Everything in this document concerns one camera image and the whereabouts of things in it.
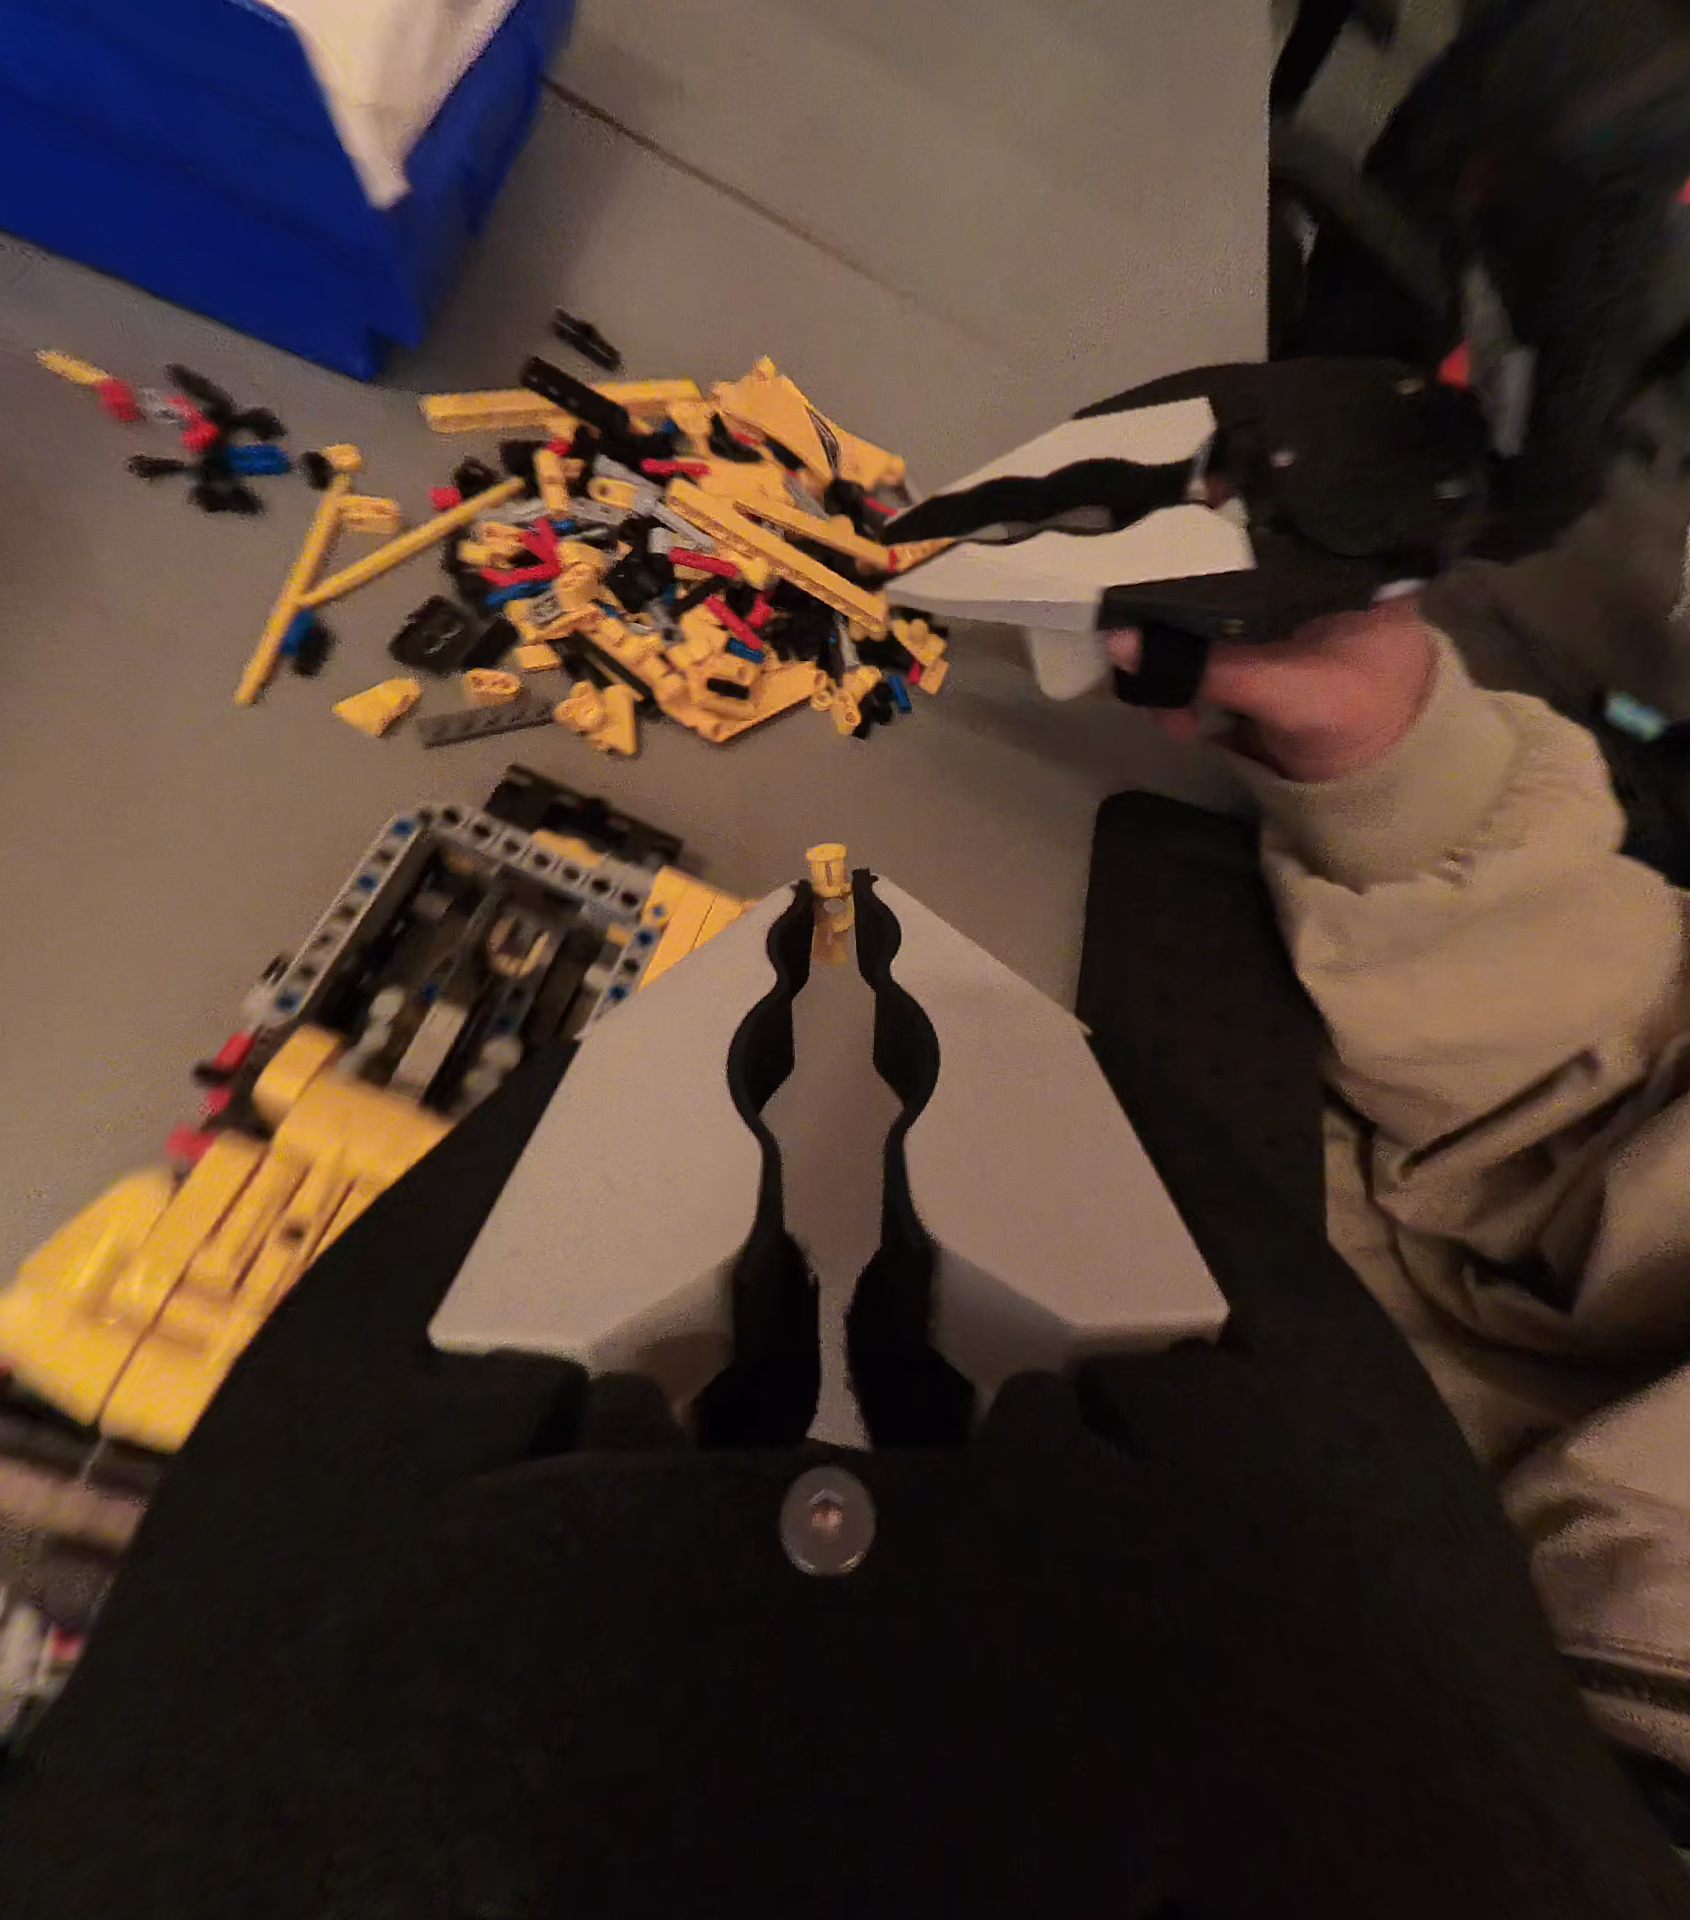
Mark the small yellow toy connector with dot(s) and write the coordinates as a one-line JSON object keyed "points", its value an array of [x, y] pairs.
{"points": [[830, 886]]}

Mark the grey desk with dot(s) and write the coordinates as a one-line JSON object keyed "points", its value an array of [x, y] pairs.
{"points": [[67, 750]]}

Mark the person's right hand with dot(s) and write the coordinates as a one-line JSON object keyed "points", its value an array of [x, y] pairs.
{"points": [[1311, 697]]}

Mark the person's right forearm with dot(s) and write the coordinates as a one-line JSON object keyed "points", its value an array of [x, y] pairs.
{"points": [[1477, 931]]}

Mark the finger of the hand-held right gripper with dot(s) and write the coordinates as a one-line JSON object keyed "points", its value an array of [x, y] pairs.
{"points": [[1086, 466], [1086, 576]]}

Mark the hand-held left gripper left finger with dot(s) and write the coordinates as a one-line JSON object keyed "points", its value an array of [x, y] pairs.
{"points": [[637, 1187]]}

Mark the white papers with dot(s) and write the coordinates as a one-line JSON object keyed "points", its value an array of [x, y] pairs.
{"points": [[397, 77]]}

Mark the black dotted desk mat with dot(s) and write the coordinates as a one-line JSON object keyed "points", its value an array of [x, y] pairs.
{"points": [[1190, 1021]]}

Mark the blue plastic bin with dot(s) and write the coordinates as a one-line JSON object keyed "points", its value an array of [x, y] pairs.
{"points": [[186, 151]]}

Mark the pile of small toy pieces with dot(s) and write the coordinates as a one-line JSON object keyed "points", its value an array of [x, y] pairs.
{"points": [[637, 570]]}

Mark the yellow toy car chassis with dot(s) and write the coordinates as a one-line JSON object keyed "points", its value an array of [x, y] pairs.
{"points": [[337, 1140]]}

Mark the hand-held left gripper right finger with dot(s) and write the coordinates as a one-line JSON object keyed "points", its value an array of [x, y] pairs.
{"points": [[1063, 1187]]}

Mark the black office chair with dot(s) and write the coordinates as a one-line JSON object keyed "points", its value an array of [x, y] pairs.
{"points": [[1566, 241]]}

